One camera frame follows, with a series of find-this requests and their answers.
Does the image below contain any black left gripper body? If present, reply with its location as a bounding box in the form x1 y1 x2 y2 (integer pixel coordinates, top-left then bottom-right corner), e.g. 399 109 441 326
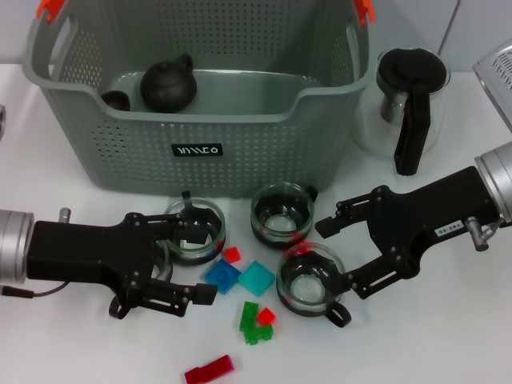
26 213 161 308

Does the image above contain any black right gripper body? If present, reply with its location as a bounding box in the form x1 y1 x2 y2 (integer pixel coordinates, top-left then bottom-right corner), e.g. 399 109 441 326
366 166 502 278

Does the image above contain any glass teacup black base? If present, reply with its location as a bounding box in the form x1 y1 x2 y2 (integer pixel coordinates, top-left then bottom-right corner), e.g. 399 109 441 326
250 182 319 246
162 190 228 266
108 238 174 321
275 242 353 329

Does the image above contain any grey perforated storage bin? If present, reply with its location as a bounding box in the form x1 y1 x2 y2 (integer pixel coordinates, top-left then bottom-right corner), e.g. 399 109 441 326
22 0 379 199

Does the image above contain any dark clay teacup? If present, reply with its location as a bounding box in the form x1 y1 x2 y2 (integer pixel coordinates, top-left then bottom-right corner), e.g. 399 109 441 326
99 90 132 113

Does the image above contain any blue square toy brick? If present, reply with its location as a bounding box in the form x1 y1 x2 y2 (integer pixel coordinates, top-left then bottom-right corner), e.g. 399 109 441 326
204 258 243 296

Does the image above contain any green long toy brick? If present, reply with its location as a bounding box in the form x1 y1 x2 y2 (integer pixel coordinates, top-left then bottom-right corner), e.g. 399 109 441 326
238 300 261 333

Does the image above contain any cyan square toy brick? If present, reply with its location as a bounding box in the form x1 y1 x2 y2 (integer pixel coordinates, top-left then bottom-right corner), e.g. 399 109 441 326
238 259 277 297

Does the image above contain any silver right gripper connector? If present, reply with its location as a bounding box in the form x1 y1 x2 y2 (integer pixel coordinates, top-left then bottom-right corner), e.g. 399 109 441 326
465 215 491 252

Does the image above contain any green stepped toy brick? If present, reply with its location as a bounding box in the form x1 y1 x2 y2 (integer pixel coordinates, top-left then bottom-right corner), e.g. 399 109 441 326
243 319 278 345

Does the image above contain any dark red long brick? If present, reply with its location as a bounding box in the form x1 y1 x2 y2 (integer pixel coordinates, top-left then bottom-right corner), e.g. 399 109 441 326
183 354 235 384

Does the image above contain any dark clay teapot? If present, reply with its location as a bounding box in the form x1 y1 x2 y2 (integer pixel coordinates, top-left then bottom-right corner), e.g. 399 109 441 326
139 52 199 114

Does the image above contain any grey left gripper cable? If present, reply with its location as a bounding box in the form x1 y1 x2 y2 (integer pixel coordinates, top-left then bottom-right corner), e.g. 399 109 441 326
0 282 69 299

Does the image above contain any glass pitcher black handle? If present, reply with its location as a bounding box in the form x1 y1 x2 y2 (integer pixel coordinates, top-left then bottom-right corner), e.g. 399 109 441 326
351 46 451 177

